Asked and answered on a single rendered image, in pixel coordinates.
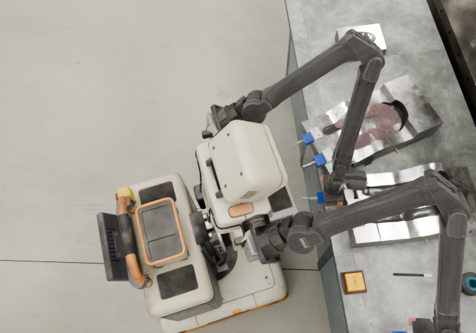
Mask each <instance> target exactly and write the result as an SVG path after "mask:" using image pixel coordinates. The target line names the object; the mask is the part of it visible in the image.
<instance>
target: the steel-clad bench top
mask: <svg viewBox="0 0 476 333"><path fill-rule="evenodd" d="M285 2H286V6H287V10H288V17H289V21H290V28H291V32H292V36H293V43H294V47H295V54H296V58H297V65H298V68H299V67H301V66H303V65H304V64H305V63H307V62H309V61H310V60H311V59H313V58H314V57H316V56H318V55H319V54H321V53H322V52H324V51H325V50H327V49H328V48H330V47H331V46H332V45H334V44H335V43H336V42H335V39H334V38H335V35H336V29H337V28H347V27H354V26H366V25H373V24H379V25H380V29H381V31H382V36H383V38H384V41H385V45H386V48H387V49H386V52H385V54H384V58H385V66H384V67H383V68H382V69H381V72H380V76H379V79H378V82H377V83H376V85H375V88H374V91H377V90H379V89H380V88H381V87H382V86H383V84H384V83H387V82H389V81H392V80H394V79H397V78H400V77H403V76H404V75H407V74H408V75H409V76H410V78H411V79H412V81H413V82H414V83H415V84H416V86H417V87H418V88H419V90H420V92H422V94H423V95H424V97H425V98H426V100H427V101H428V102H429V103H430V105H431V106H432V108H433V109H434V110H435V112H436V113H437V114H438V116H439V117H440V119H441V120H442V121H443V124H442V125H441V126H440V128H439V129H438V130H437V131H436V132H435V133H434V134H433V135H432V136H430V137H427V138H425V139H423V140H420V141H418V142H415V143H413V144H410V145H408V146H406V147H403V148H401V149H398V151H399V152H398V153H396V152H395V151H394V152H391V153H389V154H386V155H384V156H382V157H379V158H377V159H374V160H373V161H372V163H371V164H369V165H367V166H365V164H362V165H360V166H357V167H355V168H354V169H357V170H362V171H366V174H381V173H390V172H395V171H401V170H405V169H409V168H412V167H417V166H421V165H424V164H432V163H441V162H442V164H443V168H444V169H449V168H456V167H467V169H468V171H469V173H470V177H471V179H472V182H473V185H474V187H475V190H476V127H475V124H474V122H473V119H472V116H471V115H470V111H469V109H468V106H467V104H466V102H465V98H464V96H463V93H462V91H461V89H460V85H459V83H458V80H457V78H456V76H455V73H454V71H453V68H452V65H451V62H450V60H449V58H448V55H447V52H446V50H445V47H444V45H443V42H442V39H441V36H440V35H439V32H438V29H437V27H436V24H435V22H434V19H433V16H432V14H431V11H430V9H429V6H428V4H427V1H426V0H285ZM359 65H361V61H357V62H345V63H343V64H341V65H340V66H338V67H337V68H335V69H333V70H332V71H330V72H329V73H327V74H325V75H324V76H323V77H321V78H319V79H318V80H316V81H314V82H313V83H311V84H310V85H308V86H306V87H305V88H303V89H302V91H303V95H304V99H305V106H306V110H307V117H308V120H309V119H310V118H313V117H316V116H318V115H321V114H323V113H326V112H327V111H329V110H331V109H332V108H334V107H335V106H337V105H339V104H340V103H342V102H343V101H345V100H347V99H350V98H351V94H352V92H353V88H354V84H355V81H356V77H357V72H358V67H359ZM318 89H319V90H318ZM374 91H373V92H374ZM331 243H332V247H333V251H334V258H335V262H336V270H337V273H338V277H339V285H340V289H341V295H342V300H343V304H344V310H345V315H346V321H347V325H348V333H392V332H393V331H398V332H403V331H412V327H410V326H409V323H408V318H409V317H413V318H428V319H430V320H431V321H432V322H433V316H434V303H435V297H436V284H437V270H438V267H437V266H438V243H439V239H434V240H429V244H426V243H425V241H420V242H407V243H399V244H386V245H379V246H371V247H359V248H351V243H350V239H349V233H348V230H347V231H345V232H341V233H339V234H337V235H334V236H332V237H331ZM349 255H350V256H349ZM359 270H363V275H364V279H365V284H366V288H367V291H368V292H367V293H361V294H353V295H344V288H343V284H342V280H341V272H345V271H359ZM467 272H473V273H476V235H475V236H467V237H466V238H465V254H464V263H463V274H464V273H467ZM393 273H421V274H432V277H421V276H393ZM366 318H367V319H366ZM433 323H434V322H433ZM460 323H461V325H460V331H461V332H463V333H476V296H467V295H465V294H463V293H462V292H461V297H460Z"/></svg>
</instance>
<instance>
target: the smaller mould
mask: <svg viewBox="0 0 476 333"><path fill-rule="evenodd" d="M351 28H352V29H354V30H356V31H358V32H359V33H361V34H362V35H364V36H366V37H367V38H369V39H370V40H372V41H373V42H375V43H376V44H377V45H379V46H380V48H381V50H382V53H383V55H384V54H385V52H386V49H387V48H386V45H385V41H384V38H383V35H382V31H381V29H380V25H379V24H373V25H366V26H354V27H347V28H337V29H336V35H335V38H334V39H335V42H336V43H337V42H338V41H339V40H340V39H341V38H342V37H344V36H345V35H346V31H348V30H350V29H351ZM357 61H360V60H359V59H358V57H355V58H353V59H352V60H349V61H347V62H357Z"/></svg>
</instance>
